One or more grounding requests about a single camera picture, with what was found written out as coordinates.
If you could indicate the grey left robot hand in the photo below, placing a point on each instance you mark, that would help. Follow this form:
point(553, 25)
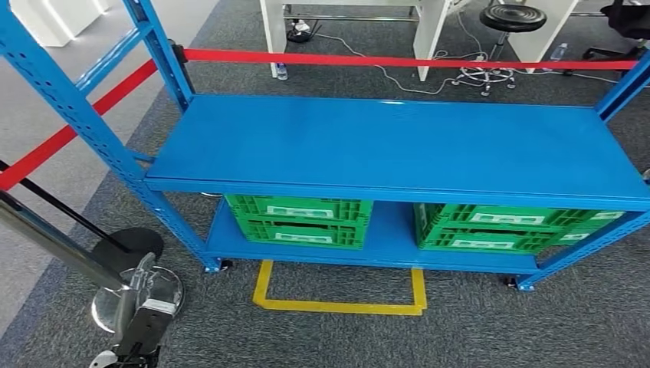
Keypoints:
point(142, 279)

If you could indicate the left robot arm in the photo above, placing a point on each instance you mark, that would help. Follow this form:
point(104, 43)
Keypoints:
point(104, 360)

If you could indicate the blue metal shelf rack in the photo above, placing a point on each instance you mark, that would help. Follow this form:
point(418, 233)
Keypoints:
point(381, 147)

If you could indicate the black pole floor stand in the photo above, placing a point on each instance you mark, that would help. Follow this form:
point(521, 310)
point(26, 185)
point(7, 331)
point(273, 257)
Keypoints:
point(127, 244)

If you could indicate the green plastic crate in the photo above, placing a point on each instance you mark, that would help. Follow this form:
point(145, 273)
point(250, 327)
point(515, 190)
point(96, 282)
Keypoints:
point(487, 231)
point(594, 223)
point(299, 223)

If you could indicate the clear water bottle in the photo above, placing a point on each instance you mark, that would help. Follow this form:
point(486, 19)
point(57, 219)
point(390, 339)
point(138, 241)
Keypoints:
point(282, 71)
point(557, 51)

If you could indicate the white lit display plinth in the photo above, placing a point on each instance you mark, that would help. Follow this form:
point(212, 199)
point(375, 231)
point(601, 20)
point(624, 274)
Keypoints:
point(56, 20)

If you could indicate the power strip with plugs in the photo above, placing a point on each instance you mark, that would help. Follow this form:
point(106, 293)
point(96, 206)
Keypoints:
point(300, 30)

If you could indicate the white desk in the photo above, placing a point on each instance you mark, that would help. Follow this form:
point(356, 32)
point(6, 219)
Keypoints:
point(528, 30)
point(431, 30)

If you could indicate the black stool chrome base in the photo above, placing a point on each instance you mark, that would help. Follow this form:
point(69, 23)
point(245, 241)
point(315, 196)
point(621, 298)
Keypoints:
point(513, 18)

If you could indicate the black office chair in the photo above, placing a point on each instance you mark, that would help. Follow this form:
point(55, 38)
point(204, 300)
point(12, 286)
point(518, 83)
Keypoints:
point(629, 20)

